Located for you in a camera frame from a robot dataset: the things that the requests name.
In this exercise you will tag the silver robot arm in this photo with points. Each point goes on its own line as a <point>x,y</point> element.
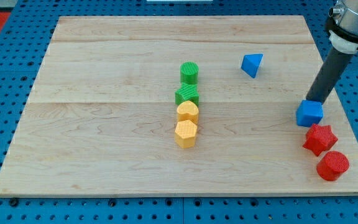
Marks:
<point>342,26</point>

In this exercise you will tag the blue triangle block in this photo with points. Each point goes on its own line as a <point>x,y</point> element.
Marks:
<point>250,64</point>

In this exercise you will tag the yellow heart block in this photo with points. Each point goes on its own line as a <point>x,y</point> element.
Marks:
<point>188,110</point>

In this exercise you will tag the yellow hexagon block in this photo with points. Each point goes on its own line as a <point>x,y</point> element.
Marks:
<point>185,134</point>

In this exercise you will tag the green star block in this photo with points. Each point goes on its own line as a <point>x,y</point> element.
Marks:
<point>187,92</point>

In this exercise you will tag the green cylinder block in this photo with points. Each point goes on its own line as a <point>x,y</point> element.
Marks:
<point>189,73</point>

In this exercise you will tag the light wooden board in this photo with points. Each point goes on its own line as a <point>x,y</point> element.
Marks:
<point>101,116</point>

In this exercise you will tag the blue cube block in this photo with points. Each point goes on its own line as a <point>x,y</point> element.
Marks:
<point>308,113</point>

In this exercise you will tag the red star block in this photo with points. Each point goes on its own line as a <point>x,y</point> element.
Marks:
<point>319,139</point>

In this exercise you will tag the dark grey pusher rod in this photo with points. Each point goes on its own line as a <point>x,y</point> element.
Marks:
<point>330,72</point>

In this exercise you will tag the red cylinder block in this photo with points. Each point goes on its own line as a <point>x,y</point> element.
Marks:
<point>332,165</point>

